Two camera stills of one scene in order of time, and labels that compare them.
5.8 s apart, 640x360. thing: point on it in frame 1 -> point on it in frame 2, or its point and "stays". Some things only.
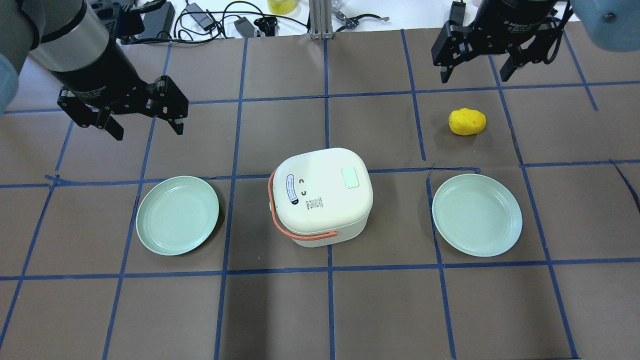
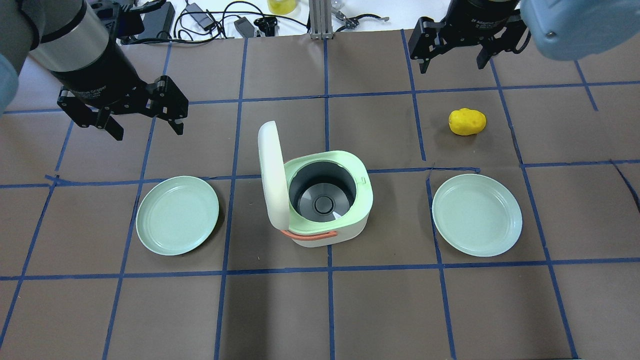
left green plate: [177, 215] stays
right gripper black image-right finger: [455, 44] -> [426, 41]
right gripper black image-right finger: [543, 49] -> [515, 37]
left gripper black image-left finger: [85, 115] -> [130, 87]
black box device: [157, 21] stays
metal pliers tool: [353, 22] stays
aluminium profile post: [320, 19] stays
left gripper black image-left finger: [163, 97] stays
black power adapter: [245, 27] stays
